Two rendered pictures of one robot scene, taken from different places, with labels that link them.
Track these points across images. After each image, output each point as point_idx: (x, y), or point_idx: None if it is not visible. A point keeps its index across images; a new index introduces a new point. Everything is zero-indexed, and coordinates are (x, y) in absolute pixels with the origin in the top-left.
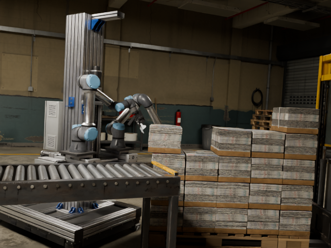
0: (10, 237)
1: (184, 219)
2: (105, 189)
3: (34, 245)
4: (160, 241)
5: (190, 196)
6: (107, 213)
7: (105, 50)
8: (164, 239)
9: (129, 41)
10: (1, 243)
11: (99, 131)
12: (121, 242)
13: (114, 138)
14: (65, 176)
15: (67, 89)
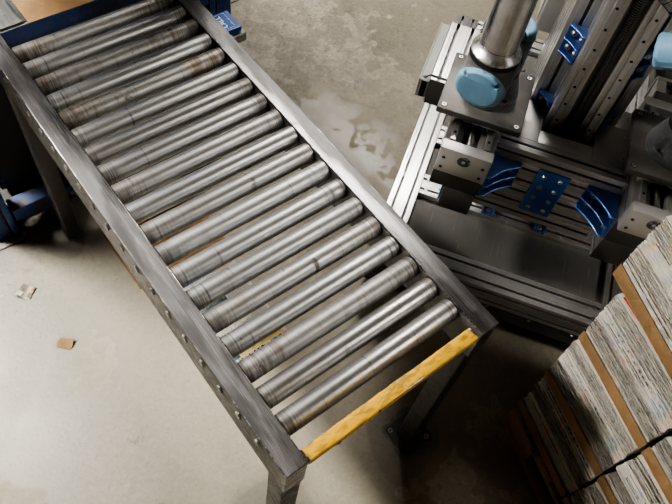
0: (395, 131)
1: (581, 494)
2: (155, 299)
3: (385, 185)
4: (520, 444)
5: (624, 491)
6: (529, 266)
7: None
8: (527, 453)
9: None
10: (364, 132)
11: (623, 67)
12: (492, 346)
13: (669, 118)
14: (155, 191)
15: None
